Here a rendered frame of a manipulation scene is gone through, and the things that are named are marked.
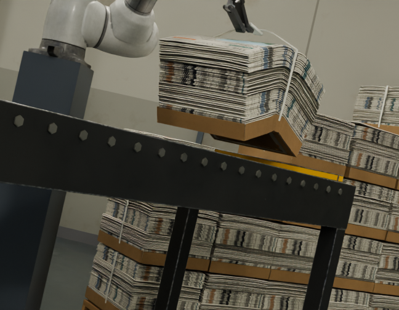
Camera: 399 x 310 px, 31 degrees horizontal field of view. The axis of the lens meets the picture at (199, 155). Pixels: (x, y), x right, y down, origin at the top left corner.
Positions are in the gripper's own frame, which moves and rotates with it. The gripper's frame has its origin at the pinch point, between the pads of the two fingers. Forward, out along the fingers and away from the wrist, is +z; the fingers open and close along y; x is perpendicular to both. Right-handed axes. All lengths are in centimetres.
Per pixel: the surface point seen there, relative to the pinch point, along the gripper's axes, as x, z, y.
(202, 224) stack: -40, 56, 65
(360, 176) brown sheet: -17, 120, 29
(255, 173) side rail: 31, -26, 46
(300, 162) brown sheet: -28, 89, 32
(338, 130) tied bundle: -24, 103, 14
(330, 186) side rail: 31, 8, 43
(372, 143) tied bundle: -17, 123, 13
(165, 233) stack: -45, 43, 72
